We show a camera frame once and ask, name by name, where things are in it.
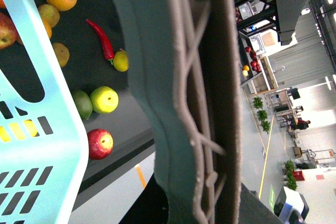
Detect grey basket handle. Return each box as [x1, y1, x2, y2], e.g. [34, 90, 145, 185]
[114, 0, 242, 223]

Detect yellow green apple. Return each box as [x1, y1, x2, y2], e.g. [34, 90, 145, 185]
[89, 86, 119, 114]

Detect brown kiwi upper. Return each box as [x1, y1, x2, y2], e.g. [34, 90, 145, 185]
[38, 4, 60, 28]

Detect light blue shopping basket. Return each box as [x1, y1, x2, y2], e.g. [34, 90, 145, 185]
[1, 0, 88, 223]

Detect red yellow apple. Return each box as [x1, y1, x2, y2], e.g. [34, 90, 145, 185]
[0, 13, 18, 50]

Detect yellow lemon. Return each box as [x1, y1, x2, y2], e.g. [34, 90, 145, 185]
[1, 120, 38, 142]

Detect red apple near edge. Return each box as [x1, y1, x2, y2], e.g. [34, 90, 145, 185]
[87, 129, 114, 160]

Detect red chili pepper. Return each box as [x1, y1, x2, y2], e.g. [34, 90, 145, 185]
[86, 19, 115, 61]

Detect green lime front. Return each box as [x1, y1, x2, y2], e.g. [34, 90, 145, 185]
[71, 90, 93, 120]

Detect orange persimmon smooth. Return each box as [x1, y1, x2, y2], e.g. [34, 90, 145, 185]
[41, 18, 53, 39]

